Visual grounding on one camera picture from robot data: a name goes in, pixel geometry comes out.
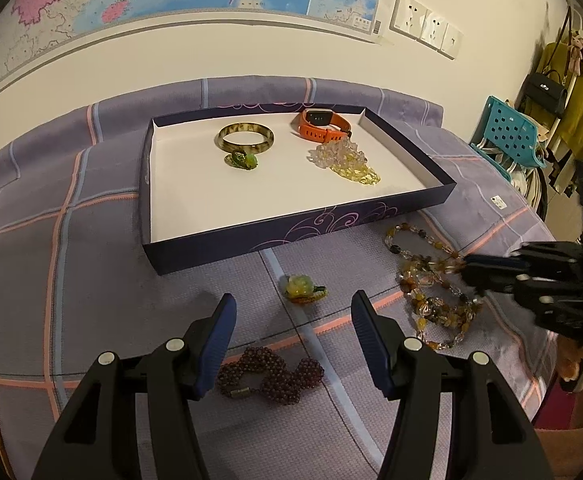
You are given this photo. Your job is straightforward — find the teal perforated plastic chair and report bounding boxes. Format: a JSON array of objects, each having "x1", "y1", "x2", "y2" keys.
[{"x1": 471, "y1": 95, "x2": 547, "y2": 183}]

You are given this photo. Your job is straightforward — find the purple plaid blanket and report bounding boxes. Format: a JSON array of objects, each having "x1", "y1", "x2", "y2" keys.
[{"x1": 0, "y1": 76, "x2": 559, "y2": 480}]

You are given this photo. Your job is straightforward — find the white wall socket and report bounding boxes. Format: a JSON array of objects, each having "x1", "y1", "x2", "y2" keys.
[
  {"x1": 439, "y1": 22, "x2": 465, "y2": 61},
  {"x1": 420, "y1": 10, "x2": 449, "y2": 51},
  {"x1": 389, "y1": 0, "x2": 429, "y2": 41}
]

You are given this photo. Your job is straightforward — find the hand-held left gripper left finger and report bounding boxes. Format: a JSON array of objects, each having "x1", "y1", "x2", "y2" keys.
[{"x1": 32, "y1": 292, "x2": 238, "y2": 480}]

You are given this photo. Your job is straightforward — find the dark purple shallow box tray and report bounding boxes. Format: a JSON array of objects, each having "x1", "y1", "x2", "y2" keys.
[{"x1": 142, "y1": 105, "x2": 457, "y2": 276}]

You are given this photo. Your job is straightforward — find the green glass pendant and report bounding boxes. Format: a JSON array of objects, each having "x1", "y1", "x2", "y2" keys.
[{"x1": 223, "y1": 148, "x2": 260, "y2": 172}]

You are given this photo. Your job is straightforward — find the person's right hand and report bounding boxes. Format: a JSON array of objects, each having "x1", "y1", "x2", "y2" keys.
[{"x1": 555, "y1": 337, "x2": 583, "y2": 381}]

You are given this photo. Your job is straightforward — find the yellow crystal necklace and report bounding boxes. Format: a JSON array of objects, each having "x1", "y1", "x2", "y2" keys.
[{"x1": 307, "y1": 140, "x2": 382, "y2": 188}]

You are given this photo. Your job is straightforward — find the black handbag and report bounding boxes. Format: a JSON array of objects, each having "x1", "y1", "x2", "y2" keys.
[{"x1": 524, "y1": 72, "x2": 569, "y2": 118}]

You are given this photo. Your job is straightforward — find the yellow glass pendant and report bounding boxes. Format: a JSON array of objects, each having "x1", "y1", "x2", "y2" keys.
[{"x1": 282, "y1": 274, "x2": 329, "y2": 304}]

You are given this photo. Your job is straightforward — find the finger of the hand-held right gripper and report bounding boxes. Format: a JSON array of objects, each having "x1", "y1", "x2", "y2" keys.
[
  {"x1": 464, "y1": 241, "x2": 583, "y2": 272},
  {"x1": 461, "y1": 265, "x2": 583, "y2": 348}
]

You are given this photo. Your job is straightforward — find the orange strap smartwatch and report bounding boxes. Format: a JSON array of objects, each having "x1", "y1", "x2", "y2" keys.
[{"x1": 291, "y1": 108, "x2": 353, "y2": 142}]

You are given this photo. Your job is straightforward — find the mixed colour bead necklace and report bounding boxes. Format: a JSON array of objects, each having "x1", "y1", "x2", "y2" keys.
[{"x1": 384, "y1": 222, "x2": 482, "y2": 351}]

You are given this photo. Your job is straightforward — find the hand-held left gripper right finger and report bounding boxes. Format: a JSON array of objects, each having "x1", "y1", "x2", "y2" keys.
[{"x1": 350, "y1": 290, "x2": 555, "y2": 480}]

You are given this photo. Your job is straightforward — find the dark red beaded bracelet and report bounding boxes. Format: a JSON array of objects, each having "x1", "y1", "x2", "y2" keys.
[{"x1": 216, "y1": 346, "x2": 321, "y2": 406}]

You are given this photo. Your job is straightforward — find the white coat rack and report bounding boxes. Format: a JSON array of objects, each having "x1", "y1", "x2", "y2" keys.
[{"x1": 546, "y1": 5, "x2": 583, "y2": 151}]

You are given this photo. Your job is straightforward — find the mottled brown bangle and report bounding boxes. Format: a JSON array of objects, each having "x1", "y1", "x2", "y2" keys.
[{"x1": 215, "y1": 122, "x2": 276, "y2": 153}]

